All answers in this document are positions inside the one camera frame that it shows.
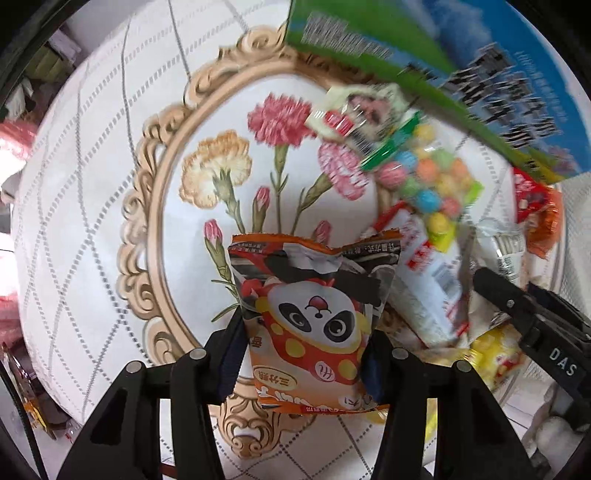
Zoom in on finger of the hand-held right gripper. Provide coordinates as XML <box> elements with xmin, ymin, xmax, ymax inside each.
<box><xmin>473</xmin><ymin>267</ymin><xmax>537</xmax><ymax>325</ymax></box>

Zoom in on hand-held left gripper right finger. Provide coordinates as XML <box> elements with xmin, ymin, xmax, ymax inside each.
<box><xmin>361</xmin><ymin>339</ymin><xmax>537</xmax><ymax>480</ymax></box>

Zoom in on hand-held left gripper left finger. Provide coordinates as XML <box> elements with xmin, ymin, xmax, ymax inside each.
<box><xmin>55</xmin><ymin>318</ymin><xmax>253</xmax><ymax>480</ymax></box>

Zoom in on orange panda snack packet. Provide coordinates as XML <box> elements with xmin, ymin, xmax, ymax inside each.
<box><xmin>228</xmin><ymin>233</ymin><xmax>402</xmax><ymax>416</ymax></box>

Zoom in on white green snack packet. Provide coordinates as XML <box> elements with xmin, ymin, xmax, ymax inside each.
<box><xmin>305</xmin><ymin>83</ymin><xmax>414</xmax><ymax>158</ymax></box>

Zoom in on blue green cardboard carton box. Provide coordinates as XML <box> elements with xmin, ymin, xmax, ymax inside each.
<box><xmin>284</xmin><ymin>0</ymin><xmax>585</xmax><ymax>185</ymax></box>

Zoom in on person's right hand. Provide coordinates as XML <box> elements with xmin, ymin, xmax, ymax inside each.
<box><xmin>531</xmin><ymin>413</ymin><xmax>585</xmax><ymax>464</ymax></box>

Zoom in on clear plastic snack wrapper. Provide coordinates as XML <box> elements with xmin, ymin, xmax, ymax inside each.
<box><xmin>462</xmin><ymin>220</ymin><xmax>529</xmax><ymax>342</ymax></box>

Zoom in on yellow snack packet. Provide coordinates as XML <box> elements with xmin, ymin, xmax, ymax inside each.
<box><xmin>466</xmin><ymin>323</ymin><xmax>525</xmax><ymax>394</ymax></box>

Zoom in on white red snack packet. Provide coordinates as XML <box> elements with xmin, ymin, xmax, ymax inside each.
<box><xmin>360</xmin><ymin>203</ymin><xmax>472</xmax><ymax>347</ymax></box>

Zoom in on colourful candy ball bag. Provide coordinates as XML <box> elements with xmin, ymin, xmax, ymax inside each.
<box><xmin>360</xmin><ymin>111</ymin><xmax>485</xmax><ymax>254</ymax></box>

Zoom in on orange plastic object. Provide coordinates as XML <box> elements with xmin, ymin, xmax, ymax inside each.
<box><xmin>0</xmin><ymin>344</ymin><xmax>52</xmax><ymax>439</ymax></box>

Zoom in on floral printed tablecloth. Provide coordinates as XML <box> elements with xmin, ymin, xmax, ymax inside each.
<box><xmin>11</xmin><ymin>0</ymin><xmax>591</xmax><ymax>480</ymax></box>

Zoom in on pink cloth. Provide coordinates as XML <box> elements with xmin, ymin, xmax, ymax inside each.
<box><xmin>0</xmin><ymin>117</ymin><xmax>44</xmax><ymax>160</ymax></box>

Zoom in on black cable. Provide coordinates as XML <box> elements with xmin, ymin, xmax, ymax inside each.
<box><xmin>0</xmin><ymin>369</ymin><xmax>49</xmax><ymax>480</ymax></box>

